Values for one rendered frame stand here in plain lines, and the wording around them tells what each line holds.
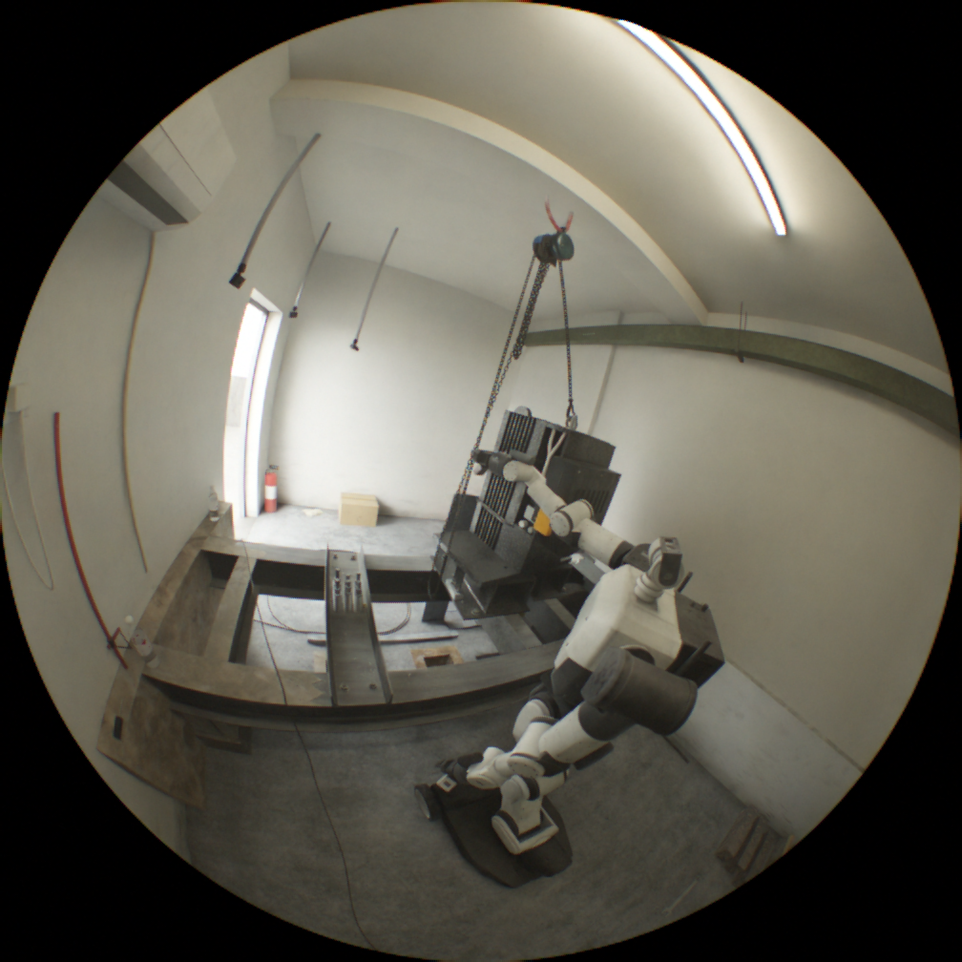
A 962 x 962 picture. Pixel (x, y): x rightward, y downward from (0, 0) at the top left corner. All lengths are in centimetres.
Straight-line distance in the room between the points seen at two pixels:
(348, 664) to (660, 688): 97
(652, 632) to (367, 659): 94
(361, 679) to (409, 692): 17
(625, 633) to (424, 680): 80
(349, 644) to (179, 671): 68
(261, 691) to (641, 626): 106
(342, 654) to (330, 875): 110
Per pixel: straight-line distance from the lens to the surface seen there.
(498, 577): 133
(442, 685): 114
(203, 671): 119
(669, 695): 46
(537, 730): 66
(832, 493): 205
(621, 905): 200
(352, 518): 329
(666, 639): 55
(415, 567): 166
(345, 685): 105
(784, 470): 204
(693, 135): 146
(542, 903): 178
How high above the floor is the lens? 160
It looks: 15 degrees down
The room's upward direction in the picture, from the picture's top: 16 degrees clockwise
